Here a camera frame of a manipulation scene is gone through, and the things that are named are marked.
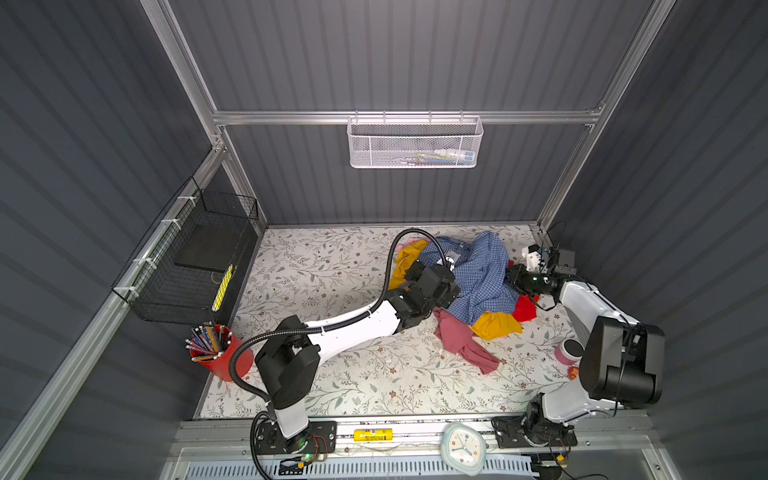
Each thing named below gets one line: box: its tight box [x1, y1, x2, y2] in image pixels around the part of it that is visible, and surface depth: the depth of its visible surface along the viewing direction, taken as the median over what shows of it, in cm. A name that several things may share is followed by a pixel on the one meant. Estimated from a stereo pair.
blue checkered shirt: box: [418, 231, 520, 325], surface depth 86 cm
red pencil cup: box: [185, 322, 253, 382], surface depth 77 cm
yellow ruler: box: [211, 264, 234, 312], surface depth 69 cm
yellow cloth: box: [468, 311, 523, 340], surface depth 91 cm
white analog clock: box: [441, 422, 486, 476], surface depth 71 cm
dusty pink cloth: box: [433, 308, 500, 374], surface depth 89 cm
